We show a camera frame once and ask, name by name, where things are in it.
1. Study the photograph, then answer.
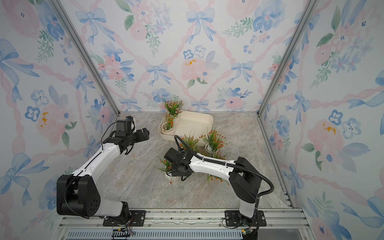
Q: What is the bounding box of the orange flowered potted gypsophila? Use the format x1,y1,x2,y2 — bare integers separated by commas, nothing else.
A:
162,115,175,135

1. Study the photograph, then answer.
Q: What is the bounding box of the pink flowered potted gypsophila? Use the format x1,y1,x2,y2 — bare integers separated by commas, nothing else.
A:
164,99,184,125

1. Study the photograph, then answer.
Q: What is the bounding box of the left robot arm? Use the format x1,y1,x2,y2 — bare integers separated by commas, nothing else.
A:
57,128,150,226

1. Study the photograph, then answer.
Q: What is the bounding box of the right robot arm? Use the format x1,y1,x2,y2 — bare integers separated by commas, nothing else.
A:
165,148,263,227

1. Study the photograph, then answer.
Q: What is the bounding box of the cream plastic storage box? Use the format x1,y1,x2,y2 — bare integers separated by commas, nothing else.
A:
158,111,214,141

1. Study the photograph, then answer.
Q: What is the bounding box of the large pink flowered potted plant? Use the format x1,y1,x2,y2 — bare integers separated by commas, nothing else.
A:
201,150,230,186

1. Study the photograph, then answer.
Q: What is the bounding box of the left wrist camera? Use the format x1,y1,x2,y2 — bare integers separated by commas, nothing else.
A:
115,116,136,138

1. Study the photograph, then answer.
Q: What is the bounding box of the black corrugated cable conduit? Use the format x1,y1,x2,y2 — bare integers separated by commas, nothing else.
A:
173,134,275,211

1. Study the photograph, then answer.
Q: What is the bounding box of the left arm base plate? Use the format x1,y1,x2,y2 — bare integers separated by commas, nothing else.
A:
103,210,147,227

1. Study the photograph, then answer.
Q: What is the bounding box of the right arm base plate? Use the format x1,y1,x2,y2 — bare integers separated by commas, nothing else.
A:
224,210,267,227

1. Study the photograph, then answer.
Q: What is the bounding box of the aluminium rail frame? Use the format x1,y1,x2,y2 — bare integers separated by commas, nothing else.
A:
53,209,315,240

